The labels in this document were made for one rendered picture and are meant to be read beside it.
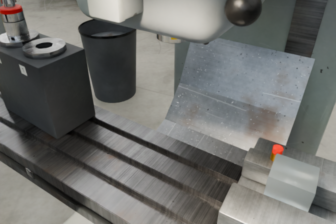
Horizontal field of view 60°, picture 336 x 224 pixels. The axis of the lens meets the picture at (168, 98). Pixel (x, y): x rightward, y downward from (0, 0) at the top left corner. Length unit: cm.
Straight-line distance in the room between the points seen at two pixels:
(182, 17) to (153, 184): 38
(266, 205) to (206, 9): 28
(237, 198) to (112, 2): 31
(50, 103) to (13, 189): 144
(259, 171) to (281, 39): 37
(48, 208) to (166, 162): 133
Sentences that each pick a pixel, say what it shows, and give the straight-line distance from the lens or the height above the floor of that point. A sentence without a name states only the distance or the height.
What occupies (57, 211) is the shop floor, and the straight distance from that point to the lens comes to 187.
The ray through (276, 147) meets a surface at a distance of 49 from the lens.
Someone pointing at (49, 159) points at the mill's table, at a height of 98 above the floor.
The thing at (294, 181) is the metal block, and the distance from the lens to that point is 44.
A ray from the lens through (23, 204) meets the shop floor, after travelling 197.
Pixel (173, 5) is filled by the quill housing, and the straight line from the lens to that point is 29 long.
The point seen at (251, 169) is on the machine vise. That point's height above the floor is 108.
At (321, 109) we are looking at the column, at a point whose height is 101.
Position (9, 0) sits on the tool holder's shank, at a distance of 75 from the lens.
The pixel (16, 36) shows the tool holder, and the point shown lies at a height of 119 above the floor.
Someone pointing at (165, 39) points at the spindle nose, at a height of 129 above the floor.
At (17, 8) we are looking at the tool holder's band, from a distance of 75.
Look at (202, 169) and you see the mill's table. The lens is 63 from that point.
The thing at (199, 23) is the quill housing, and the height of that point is 134.
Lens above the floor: 143
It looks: 33 degrees down
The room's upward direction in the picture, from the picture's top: straight up
